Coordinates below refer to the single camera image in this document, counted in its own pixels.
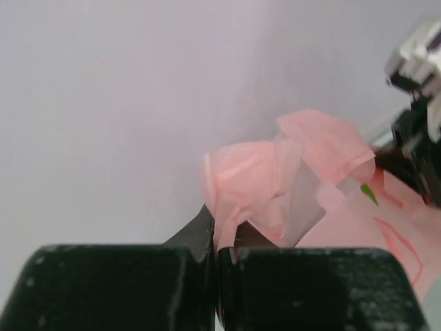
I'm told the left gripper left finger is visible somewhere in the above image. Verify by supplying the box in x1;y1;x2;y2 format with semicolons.
1;208;216;330

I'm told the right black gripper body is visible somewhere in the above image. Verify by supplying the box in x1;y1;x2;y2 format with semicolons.
375;109;440;207

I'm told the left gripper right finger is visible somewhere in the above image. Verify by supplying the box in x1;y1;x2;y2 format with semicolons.
218;225;429;330

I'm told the pink plastic bag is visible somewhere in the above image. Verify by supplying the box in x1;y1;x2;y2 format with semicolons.
199;109;440;300

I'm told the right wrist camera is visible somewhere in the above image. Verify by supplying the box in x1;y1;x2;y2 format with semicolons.
384;19;440;98

